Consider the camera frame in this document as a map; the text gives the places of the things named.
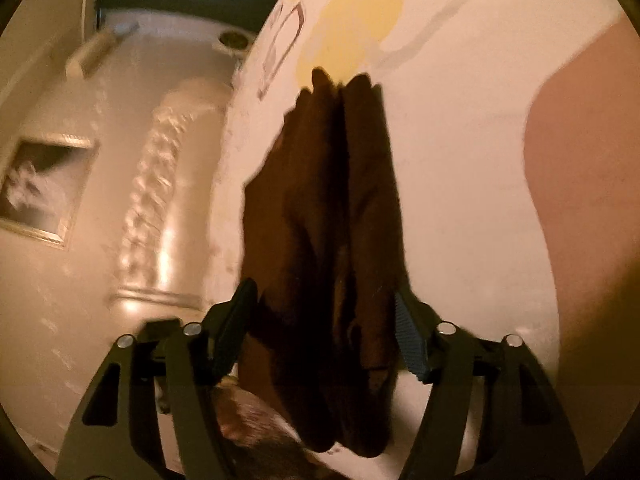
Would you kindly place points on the framed wall picture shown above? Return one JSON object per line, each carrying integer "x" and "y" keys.
{"x": 42, "y": 190}

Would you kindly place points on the white printed bed sheet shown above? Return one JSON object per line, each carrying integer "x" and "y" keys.
{"x": 475, "y": 135}

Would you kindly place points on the round dark fixture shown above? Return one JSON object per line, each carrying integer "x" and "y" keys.
{"x": 234, "y": 39}

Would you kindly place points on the white door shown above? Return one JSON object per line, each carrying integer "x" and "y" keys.
{"x": 45, "y": 35}

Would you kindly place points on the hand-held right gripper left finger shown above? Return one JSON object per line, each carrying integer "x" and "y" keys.
{"x": 240, "y": 310}

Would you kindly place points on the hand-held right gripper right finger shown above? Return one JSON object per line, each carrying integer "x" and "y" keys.
{"x": 411, "y": 342}

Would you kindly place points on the spotted brown cloth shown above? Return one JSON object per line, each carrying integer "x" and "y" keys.
{"x": 260, "y": 425}

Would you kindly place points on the tufted beige headboard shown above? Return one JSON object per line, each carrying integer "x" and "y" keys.
{"x": 165, "y": 200}

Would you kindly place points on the brown plaid garment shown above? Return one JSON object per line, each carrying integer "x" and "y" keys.
{"x": 325, "y": 235}

